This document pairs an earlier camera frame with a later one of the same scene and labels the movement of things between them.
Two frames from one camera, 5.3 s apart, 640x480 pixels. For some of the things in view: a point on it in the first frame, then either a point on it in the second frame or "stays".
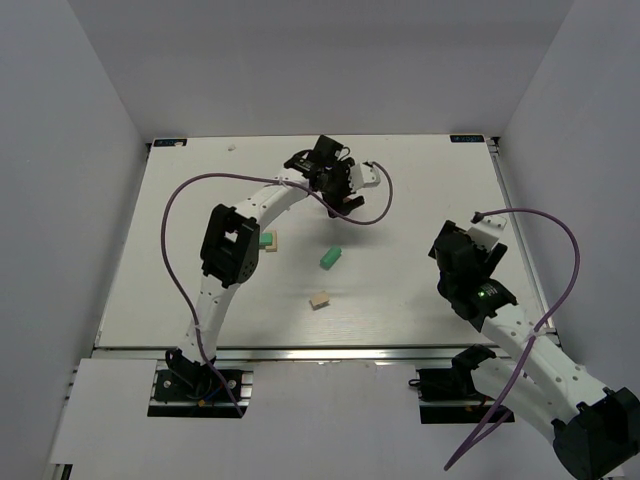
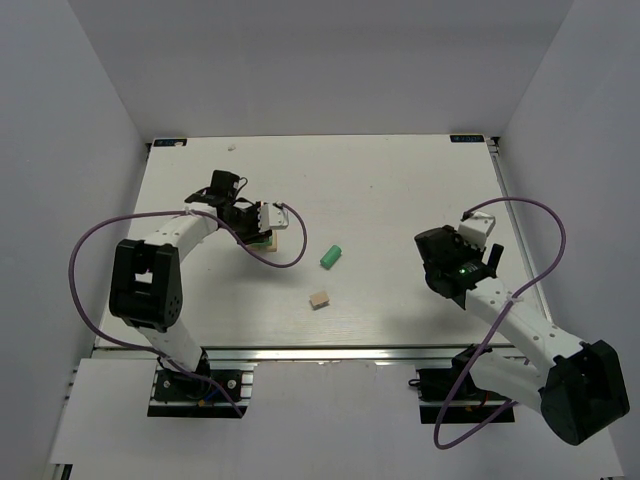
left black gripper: (342, 187) -> (255, 228)
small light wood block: (319, 301) stays
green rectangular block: (265, 239) stays
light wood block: (274, 246) stays
